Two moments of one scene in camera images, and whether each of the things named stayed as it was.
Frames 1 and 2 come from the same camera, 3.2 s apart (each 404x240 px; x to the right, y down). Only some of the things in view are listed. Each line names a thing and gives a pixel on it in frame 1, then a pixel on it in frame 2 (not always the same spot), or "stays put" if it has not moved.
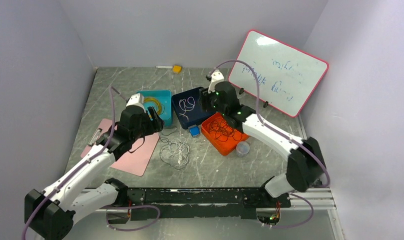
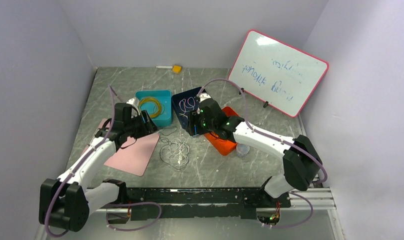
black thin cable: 174,154 stays put
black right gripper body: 208,101 to 202,125
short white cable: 187,105 stays put
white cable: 177,151 stays put
